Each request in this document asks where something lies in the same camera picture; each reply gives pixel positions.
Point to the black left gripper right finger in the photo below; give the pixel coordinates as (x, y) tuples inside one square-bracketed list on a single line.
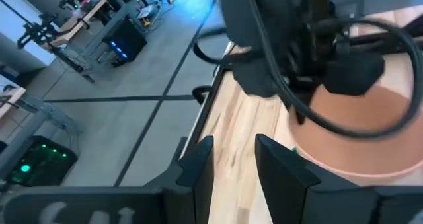
[(291, 191)]

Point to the black computer tower green lights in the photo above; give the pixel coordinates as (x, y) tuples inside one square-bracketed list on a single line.
[(43, 164)]

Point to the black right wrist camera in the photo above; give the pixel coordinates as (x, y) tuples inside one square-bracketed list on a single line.
[(357, 73)]

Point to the black metal table frame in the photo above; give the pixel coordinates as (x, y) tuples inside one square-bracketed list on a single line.
[(208, 105)]

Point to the orange plastic bowl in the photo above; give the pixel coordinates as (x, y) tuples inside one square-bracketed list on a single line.
[(363, 151)]

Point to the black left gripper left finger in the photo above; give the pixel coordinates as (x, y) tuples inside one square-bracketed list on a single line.
[(195, 191)]

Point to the black computer tower blue lights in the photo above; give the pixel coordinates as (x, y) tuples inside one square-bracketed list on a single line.
[(129, 39)]

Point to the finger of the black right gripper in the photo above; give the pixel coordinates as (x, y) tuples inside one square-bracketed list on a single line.
[(301, 110)]

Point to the wooden workbench grey legs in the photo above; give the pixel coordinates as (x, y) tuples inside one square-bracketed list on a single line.
[(13, 100), (82, 19)]

